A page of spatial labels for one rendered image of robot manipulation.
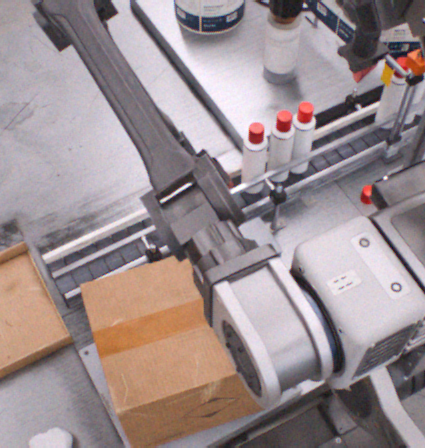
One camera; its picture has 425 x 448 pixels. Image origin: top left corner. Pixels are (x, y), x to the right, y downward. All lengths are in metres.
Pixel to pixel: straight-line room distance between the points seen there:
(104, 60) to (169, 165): 0.16
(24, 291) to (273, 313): 0.90
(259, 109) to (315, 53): 0.26
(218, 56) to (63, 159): 0.50
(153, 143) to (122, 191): 0.78
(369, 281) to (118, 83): 0.40
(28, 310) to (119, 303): 0.39
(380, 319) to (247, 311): 0.14
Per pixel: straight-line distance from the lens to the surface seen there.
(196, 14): 1.86
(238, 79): 1.77
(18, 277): 1.54
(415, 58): 1.43
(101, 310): 1.14
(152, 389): 1.08
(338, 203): 1.61
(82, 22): 0.91
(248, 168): 1.46
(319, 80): 1.79
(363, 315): 0.69
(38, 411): 1.41
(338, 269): 0.71
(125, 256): 1.46
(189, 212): 0.81
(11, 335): 1.48
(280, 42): 1.67
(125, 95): 0.87
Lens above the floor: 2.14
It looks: 58 degrees down
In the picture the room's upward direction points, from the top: straight up
